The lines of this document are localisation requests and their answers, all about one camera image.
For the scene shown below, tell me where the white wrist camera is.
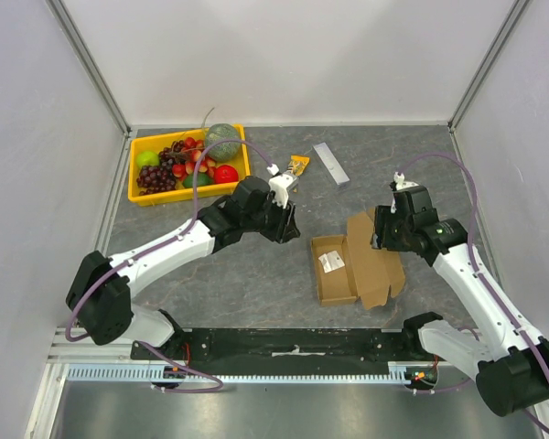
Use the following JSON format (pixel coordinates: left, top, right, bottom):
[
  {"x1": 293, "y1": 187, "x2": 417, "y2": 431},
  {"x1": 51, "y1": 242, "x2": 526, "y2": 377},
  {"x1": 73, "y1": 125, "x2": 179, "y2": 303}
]
[
  {"x1": 390, "y1": 171, "x2": 418, "y2": 214},
  {"x1": 267, "y1": 164, "x2": 298, "y2": 209}
]

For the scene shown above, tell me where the clear plastic stick box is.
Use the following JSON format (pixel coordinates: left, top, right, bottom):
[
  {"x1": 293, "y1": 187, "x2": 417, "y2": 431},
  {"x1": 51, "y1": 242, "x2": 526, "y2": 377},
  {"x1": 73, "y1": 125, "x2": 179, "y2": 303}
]
[{"x1": 313, "y1": 143, "x2": 350, "y2": 187}]

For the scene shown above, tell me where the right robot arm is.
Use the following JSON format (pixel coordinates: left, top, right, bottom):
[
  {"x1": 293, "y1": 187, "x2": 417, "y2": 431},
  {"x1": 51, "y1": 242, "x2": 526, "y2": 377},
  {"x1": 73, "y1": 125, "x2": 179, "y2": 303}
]
[{"x1": 371, "y1": 182, "x2": 549, "y2": 417}]

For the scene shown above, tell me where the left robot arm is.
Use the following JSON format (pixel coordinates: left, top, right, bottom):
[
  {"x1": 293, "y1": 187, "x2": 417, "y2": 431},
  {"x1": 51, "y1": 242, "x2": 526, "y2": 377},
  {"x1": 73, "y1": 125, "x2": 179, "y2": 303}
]
[{"x1": 66, "y1": 173, "x2": 300, "y2": 359}]

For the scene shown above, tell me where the red cherry bunch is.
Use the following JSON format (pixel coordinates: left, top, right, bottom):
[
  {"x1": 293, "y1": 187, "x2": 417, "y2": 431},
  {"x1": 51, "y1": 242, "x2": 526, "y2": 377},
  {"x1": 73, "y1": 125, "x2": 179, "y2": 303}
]
[{"x1": 158, "y1": 137, "x2": 216, "y2": 182}]

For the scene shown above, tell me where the cardboard box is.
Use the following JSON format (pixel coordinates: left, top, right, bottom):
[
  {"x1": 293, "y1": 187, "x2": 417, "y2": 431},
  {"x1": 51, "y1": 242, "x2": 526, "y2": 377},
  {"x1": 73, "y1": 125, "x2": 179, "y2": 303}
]
[{"x1": 310, "y1": 209, "x2": 405, "y2": 310}]

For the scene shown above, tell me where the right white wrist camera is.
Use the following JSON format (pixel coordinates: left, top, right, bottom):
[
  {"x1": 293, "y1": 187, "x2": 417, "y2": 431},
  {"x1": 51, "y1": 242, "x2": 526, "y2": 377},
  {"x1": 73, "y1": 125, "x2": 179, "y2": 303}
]
[{"x1": 390, "y1": 171, "x2": 418, "y2": 214}]

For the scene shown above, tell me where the green netted melon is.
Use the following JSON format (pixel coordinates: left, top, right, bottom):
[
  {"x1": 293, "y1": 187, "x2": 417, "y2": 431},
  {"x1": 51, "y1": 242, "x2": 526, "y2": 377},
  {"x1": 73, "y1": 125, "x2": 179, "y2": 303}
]
[{"x1": 205, "y1": 123, "x2": 242, "y2": 163}]

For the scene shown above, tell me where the yellow candy bag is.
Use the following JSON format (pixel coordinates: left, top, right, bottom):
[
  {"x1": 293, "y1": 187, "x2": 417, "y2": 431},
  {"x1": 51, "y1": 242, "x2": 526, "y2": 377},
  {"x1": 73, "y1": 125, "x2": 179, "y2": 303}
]
[{"x1": 286, "y1": 155, "x2": 310, "y2": 177}]

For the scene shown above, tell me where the yellow plastic bin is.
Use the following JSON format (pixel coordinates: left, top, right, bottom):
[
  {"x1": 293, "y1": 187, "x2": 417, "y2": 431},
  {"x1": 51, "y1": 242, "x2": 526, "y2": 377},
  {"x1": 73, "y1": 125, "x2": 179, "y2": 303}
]
[{"x1": 127, "y1": 129, "x2": 251, "y2": 207}]

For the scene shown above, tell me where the white tape strip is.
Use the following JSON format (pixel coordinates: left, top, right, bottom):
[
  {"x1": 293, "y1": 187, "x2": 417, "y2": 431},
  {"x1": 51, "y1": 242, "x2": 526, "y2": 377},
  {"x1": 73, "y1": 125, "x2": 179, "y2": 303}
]
[{"x1": 271, "y1": 345, "x2": 326, "y2": 358}]

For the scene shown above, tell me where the purple cable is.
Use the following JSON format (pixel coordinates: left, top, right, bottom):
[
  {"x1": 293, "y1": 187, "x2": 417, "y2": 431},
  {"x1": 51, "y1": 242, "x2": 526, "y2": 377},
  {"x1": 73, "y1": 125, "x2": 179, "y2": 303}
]
[
  {"x1": 395, "y1": 152, "x2": 549, "y2": 438},
  {"x1": 65, "y1": 139, "x2": 275, "y2": 393}
]

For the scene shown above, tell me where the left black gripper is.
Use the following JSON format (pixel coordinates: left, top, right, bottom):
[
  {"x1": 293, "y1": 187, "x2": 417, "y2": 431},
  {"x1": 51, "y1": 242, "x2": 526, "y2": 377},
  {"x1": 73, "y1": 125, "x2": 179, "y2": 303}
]
[{"x1": 243, "y1": 192, "x2": 300, "y2": 244}]

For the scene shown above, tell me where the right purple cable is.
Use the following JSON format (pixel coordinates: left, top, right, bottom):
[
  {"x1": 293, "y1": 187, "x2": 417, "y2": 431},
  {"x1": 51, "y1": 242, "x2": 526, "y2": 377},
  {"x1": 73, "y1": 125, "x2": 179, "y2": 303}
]
[{"x1": 395, "y1": 152, "x2": 549, "y2": 438}]

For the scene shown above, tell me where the green apple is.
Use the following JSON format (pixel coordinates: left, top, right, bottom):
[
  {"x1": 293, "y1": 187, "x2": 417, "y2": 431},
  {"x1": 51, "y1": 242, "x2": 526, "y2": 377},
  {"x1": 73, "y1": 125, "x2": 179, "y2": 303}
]
[{"x1": 135, "y1": 151, "x2": 160, "y2": 169}]

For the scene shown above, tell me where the grey slotted cable duct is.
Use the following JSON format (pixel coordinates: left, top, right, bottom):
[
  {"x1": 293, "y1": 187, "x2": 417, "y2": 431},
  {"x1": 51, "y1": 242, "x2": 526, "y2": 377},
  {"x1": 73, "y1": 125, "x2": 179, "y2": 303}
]
[{"x1": 66, "y1": 361, "x2": 432, "y2": 385}]

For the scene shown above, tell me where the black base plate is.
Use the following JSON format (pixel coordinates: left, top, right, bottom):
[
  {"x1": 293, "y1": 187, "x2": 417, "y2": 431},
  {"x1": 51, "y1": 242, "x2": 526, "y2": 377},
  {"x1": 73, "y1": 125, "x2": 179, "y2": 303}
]
[{"x1": 130, "y1": 327, "x2": 440, "y2": 377}]

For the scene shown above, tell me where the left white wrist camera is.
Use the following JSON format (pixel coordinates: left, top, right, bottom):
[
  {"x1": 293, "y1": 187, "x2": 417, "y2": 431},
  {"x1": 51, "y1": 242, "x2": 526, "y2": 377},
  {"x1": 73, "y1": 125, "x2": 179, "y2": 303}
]
[{"x1": 267, "y1": 164, "x2": 298, "y2": 209}]

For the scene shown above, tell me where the white paper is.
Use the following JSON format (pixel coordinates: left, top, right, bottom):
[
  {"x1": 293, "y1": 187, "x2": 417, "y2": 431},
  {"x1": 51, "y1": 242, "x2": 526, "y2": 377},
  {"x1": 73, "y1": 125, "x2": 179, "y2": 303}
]
[{"x1": 318, "y1": 251, "x2": 345, "y2": 273}]

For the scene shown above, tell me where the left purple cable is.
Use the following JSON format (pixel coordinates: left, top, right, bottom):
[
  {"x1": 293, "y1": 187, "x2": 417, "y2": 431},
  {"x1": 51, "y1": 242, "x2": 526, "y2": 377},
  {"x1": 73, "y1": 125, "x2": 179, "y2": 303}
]
[{"x1": 65, "y1": 139, "x2": 275, "y2": 393}]

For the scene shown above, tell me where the dark purple grape bunch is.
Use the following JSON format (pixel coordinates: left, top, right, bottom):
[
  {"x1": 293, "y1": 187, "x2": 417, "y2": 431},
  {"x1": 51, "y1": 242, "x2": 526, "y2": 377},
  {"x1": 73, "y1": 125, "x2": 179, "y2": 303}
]
[{"x1": 136, "y1": 166, "x2": 177, "y2": 196}]

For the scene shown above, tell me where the red tomato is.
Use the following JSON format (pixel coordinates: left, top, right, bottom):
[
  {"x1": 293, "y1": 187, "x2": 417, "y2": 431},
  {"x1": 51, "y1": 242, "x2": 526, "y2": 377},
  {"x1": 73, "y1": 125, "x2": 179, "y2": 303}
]
[{"x1": 213, "y1": 165, "x2": 239, "y2": 184}]

